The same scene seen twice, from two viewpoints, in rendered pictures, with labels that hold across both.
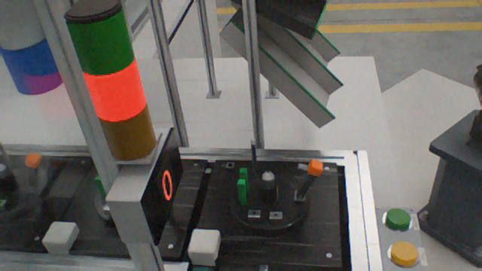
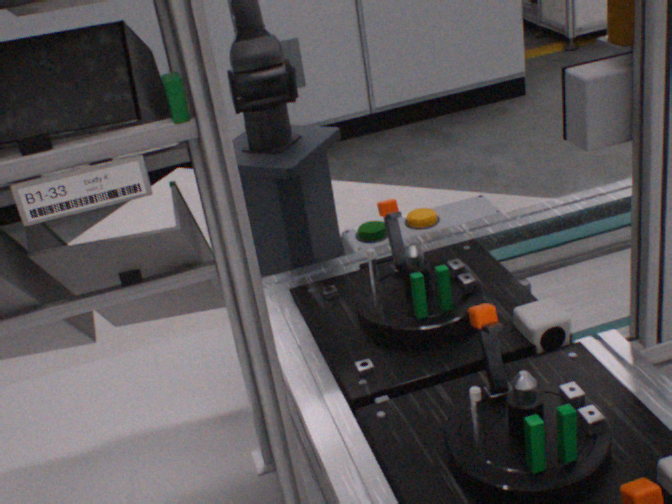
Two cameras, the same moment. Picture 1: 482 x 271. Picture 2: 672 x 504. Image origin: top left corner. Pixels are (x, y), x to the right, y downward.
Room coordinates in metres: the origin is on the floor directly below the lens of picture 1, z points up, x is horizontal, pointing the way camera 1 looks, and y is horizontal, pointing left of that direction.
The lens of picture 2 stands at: (0.94, 0.69, 1.50)
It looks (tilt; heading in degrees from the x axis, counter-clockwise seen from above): 28 degrees down; 246
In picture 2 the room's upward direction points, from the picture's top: 9 degrees counter-clockwise
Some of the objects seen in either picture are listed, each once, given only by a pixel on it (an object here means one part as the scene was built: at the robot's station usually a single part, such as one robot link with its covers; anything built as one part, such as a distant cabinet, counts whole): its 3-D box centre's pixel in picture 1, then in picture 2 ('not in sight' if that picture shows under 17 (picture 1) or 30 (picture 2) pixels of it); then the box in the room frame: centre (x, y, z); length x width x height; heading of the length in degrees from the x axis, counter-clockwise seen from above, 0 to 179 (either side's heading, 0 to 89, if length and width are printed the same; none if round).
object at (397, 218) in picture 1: (397, 220); (372, 233); (0.48, -0.25, 0.96); 0.04 x 0.04 x 0.02
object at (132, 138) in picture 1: (127, 127); (636, 9); (0.37, 0.11, 1.28); 0.05 x 0.05 x 0.05
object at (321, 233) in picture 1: (269, 208); (421, 315); (0.54, -0.04, 0.96); 0.24 x 0.24 x 0.02; 79
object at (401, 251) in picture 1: (404, 254); (422, 220); (0.41, -0.23, 0.96); 0.04 x 0.04 x 0.02
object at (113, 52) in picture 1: (101, 38); not in sight; (0.37, 0.11, 1.38); 0.05 x 0.05 x 0.05
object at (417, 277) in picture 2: (244, 181); (419, 295); (0.56, 0.00, 1.01); 0.01 x 0.01 x 0.05; 79
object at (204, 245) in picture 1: (205, 247); (542, 328); (0.46, 0.08, 0.97); 0.05 x 0.05 x 0.04; 79
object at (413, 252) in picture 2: (268, 177); (414, 255); (0.54, -0.04, 1.04); 0.02 x 0.02 x 0.03
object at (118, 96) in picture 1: (115, 86); not in sight; (0.37, 0.11, 1.33); 0.05 x 0.05 x 0.05
